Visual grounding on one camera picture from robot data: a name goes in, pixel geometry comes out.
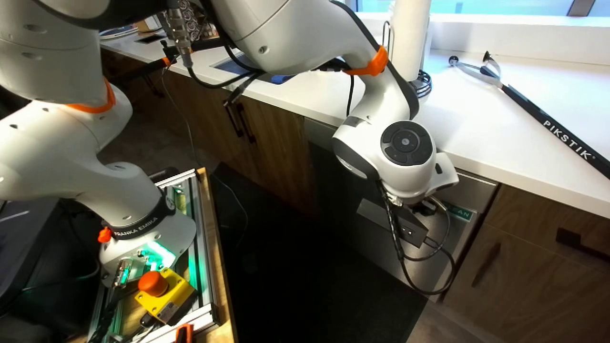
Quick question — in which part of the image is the stainless steel dishwasher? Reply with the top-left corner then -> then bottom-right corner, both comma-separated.
305,123 -> 497,302

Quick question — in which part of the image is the wooden cabinet left of dishwasher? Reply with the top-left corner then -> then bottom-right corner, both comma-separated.
103,50 -> 316,216

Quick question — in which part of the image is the wooden cabinet of dishwasher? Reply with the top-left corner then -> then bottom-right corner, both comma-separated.
103,50 -> 316,216
444,187 -> 610,343

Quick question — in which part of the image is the clean dirty dishwasher magnet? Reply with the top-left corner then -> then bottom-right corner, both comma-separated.
446,203 -> 476,224

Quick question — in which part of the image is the wooden cabinet right of dishwasher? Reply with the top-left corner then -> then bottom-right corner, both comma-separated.
444,187 -> 610,343

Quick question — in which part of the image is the black kitchen sink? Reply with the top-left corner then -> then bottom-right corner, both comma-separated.
215,62 -> 291,86

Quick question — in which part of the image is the yellow emergency stop box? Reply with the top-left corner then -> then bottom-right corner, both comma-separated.
135,269 -> 194,325

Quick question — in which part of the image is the white paper towel roll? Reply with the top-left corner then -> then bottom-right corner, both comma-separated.
391,0 -> 431,81

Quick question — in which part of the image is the black reacher grabber stick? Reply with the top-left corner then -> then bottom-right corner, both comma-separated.
448,54 -> 610,180

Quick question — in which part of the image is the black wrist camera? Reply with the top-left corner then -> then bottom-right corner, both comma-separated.
356,199 -> 427,246

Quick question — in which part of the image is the black camera cable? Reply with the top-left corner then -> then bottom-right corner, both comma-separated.
373,180 -> 457,298

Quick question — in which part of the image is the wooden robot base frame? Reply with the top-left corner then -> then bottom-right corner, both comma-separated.
87,168 -> 234,343

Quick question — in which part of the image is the black cabinet door handle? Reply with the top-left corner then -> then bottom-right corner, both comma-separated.
471,243 -> 501,288

